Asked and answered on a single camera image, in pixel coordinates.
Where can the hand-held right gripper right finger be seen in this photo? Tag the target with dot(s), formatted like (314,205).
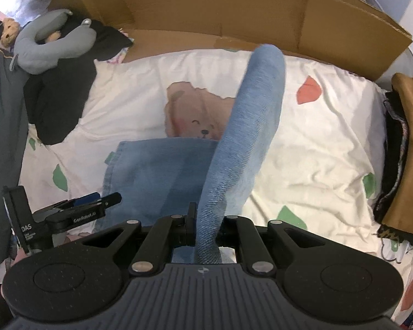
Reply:
(232,233)

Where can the brown cardboard sheet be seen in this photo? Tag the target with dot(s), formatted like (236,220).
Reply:
(244,10)

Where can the grey neck pillow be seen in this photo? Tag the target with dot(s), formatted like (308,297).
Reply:
(34,53)

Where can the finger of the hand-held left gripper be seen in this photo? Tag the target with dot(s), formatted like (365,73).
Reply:
(86,200)
(82,216)

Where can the blue jeans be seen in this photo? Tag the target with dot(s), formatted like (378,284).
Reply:
(247,137)

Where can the grey quilt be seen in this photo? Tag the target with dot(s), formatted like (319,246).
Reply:
(3,127)

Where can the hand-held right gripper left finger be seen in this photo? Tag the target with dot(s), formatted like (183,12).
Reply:
(192,220)

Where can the teddy bear toy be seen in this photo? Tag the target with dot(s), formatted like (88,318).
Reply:
(7,32)

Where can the black clothing pile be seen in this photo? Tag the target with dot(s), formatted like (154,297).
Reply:
(62,96)

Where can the leopard print garment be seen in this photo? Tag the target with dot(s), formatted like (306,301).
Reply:
(395,235)

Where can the white printed bed sheet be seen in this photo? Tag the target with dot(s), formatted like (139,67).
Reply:
(323,137)

